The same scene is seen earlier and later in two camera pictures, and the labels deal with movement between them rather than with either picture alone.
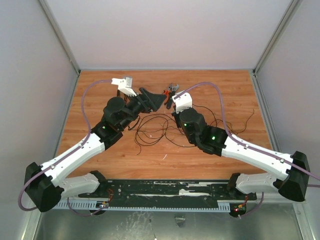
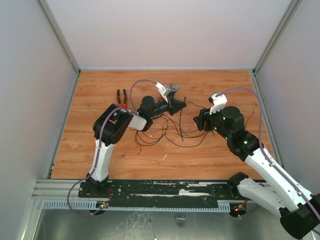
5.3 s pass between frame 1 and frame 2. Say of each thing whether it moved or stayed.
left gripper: moved
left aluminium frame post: stayed
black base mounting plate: stayed
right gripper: moved
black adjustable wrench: stayed
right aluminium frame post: stayed
